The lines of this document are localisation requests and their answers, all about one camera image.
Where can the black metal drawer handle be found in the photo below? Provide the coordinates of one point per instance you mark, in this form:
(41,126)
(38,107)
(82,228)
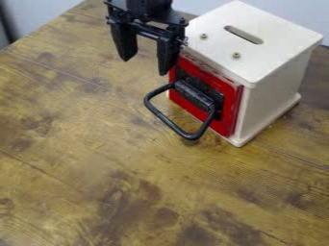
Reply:
(203,97)

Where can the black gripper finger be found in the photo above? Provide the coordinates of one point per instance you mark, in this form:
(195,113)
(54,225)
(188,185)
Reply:
(167,53)
(124,39)

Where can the red wooden drawer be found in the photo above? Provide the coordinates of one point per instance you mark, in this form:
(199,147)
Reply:
(214,85)

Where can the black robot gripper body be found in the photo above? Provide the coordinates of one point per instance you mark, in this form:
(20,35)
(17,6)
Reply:
(148,18)

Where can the white wooden box cabinet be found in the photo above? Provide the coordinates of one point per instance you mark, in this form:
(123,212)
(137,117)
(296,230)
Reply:
(259,52)

